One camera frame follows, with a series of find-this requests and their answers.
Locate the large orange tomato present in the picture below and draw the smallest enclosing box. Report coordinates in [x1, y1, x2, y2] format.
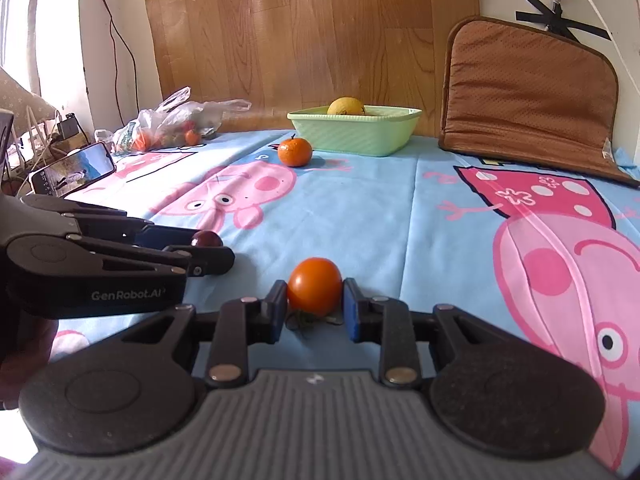
[285, 257, 345, 332]

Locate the short-stemmed mandarin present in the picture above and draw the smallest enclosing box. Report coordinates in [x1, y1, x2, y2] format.
[277, 134, 313, 168]

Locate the yellow lemon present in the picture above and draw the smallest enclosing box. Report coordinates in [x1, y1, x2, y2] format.
[327, 97, 366, 117]

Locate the dark purple cherry tomato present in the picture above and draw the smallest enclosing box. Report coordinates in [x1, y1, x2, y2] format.
[191, 230, 224, 249]

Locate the clear plastic bag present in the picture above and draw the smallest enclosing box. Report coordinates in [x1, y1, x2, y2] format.
[111, 86, 252, 155]

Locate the smartphone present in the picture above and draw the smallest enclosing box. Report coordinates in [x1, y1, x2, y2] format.
[30, 141, 115, 197]

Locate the black wall cable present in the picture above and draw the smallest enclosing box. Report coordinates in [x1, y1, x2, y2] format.
[97, 0, 132, 126]

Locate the green plastic basket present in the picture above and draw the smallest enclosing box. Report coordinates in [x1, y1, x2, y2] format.
[287, 106, 423, 158]

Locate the beige patterned fabric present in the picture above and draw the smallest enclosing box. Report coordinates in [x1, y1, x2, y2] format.
[0, 66, 60, 128]

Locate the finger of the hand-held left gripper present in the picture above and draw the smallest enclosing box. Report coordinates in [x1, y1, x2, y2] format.
[22, 194, 202, 251]
[70, 234, 236, 280]

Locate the wooden board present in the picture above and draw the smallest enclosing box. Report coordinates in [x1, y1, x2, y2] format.
[144, 0, 482, 136]

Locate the white curtain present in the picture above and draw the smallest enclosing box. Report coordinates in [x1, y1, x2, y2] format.
[0, 0, 96, 131]

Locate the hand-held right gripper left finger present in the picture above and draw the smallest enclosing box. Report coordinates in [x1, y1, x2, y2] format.
[122, 280, 289, 389]

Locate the brown seat cushion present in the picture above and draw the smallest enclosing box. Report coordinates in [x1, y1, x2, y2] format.
[438, 16, 640, 186]

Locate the white power cable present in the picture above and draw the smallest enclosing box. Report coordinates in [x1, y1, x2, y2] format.
[562, 0, 640, 88]

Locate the cartoon printed blanket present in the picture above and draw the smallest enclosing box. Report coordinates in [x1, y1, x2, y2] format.
[45, 127, 640, 478]

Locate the person's left hand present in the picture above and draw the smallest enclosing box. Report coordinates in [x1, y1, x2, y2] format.
[0, 316, 59, 412]

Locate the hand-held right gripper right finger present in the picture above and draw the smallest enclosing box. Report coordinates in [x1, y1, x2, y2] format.
[342, 277, 503, 387]

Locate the black tape cross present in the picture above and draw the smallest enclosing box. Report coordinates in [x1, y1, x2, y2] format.
[515, 0, 612, 43]

